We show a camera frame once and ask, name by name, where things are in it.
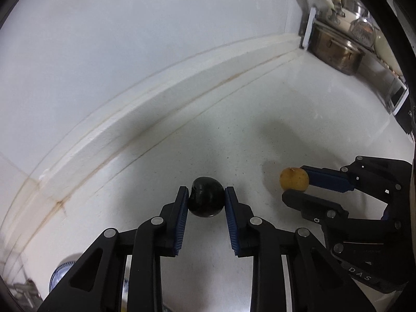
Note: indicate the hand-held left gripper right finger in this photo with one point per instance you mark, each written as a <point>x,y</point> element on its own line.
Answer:
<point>231,221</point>

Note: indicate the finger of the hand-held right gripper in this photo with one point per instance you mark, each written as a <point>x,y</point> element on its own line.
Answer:
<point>308,204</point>
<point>328,178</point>

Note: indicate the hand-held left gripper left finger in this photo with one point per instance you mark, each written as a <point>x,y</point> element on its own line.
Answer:
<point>180,221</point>

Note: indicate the small brown round fruit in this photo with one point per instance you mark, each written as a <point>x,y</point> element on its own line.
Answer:
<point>294,179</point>

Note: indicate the dark purple plum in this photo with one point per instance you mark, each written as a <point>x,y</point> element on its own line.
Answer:
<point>206,198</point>

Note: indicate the blue and white plate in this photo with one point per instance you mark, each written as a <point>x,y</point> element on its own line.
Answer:
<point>61,274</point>

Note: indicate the large stainless steel pot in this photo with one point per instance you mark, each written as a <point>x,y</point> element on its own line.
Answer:
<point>334,50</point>

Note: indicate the white oval lid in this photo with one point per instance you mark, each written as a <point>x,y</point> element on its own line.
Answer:
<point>385,50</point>

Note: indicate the round metal strainer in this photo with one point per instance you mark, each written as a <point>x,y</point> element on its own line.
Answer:
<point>364,31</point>

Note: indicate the white metal dish rack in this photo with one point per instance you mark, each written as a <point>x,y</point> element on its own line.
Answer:
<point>308,27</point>

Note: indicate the metal fixture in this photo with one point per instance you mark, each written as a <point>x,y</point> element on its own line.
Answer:
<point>22,291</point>

